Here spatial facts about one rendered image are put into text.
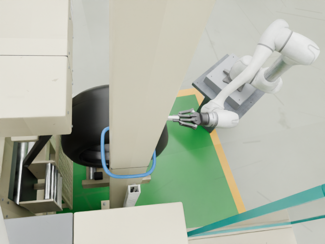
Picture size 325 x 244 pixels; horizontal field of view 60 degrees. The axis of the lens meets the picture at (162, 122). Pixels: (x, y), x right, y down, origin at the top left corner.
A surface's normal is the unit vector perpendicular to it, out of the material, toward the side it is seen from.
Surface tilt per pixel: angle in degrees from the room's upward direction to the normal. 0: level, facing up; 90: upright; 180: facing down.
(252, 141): 0
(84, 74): 0
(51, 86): 0
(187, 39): 90
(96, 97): 19
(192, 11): 90
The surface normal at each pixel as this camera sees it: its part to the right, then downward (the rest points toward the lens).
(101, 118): -0.11, -0.40
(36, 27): 0.17, -0.43
